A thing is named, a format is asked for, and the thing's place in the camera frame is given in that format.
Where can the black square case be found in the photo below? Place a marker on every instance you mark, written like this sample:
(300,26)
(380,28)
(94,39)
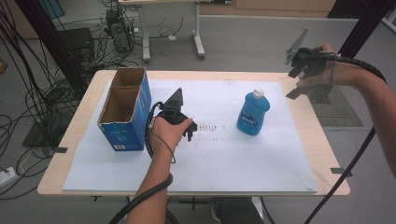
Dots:
(76,43)

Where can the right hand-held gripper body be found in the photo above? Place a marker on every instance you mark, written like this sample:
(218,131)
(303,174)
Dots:
(311,60)

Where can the white sheet mat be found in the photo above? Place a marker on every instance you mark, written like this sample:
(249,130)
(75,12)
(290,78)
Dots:
(218,161)

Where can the person's dark trouser leg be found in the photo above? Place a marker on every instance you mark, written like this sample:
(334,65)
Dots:
(236,211)

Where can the white metal desk frame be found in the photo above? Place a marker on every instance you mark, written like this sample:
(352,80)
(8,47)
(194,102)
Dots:
(197,37)

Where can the blue board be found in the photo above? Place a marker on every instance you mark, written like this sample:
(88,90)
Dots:
(53,7)

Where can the wooden cabinet base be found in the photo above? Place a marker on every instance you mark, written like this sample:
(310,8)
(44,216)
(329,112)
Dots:
(280,7)

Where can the blue cardboard box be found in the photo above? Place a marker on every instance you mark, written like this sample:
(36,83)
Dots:
(130,130)

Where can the black computer tower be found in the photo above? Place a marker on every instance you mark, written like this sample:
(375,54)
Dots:
(120,31)

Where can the person's right hand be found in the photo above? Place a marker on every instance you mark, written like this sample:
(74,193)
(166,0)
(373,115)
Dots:
(342,74)

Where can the black metal frame post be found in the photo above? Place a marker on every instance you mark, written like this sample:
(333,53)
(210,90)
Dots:
(364,28)
(46,37)

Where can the dark grid floor mat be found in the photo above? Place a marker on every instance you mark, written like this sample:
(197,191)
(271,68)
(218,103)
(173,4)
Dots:
(339,112)

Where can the white power strip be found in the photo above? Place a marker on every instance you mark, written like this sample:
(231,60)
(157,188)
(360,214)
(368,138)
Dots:
(7,177)

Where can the person's left hand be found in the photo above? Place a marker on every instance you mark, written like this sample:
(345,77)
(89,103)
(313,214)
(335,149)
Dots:
(166,135)

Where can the black tape strip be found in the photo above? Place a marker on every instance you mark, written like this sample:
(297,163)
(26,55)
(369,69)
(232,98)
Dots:
(60,150)
(341,171)

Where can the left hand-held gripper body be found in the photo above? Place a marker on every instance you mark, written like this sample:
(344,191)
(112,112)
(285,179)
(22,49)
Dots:
(172,109)

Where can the blue detergent bottle white cap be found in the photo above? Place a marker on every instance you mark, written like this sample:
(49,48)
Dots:
(252,115)

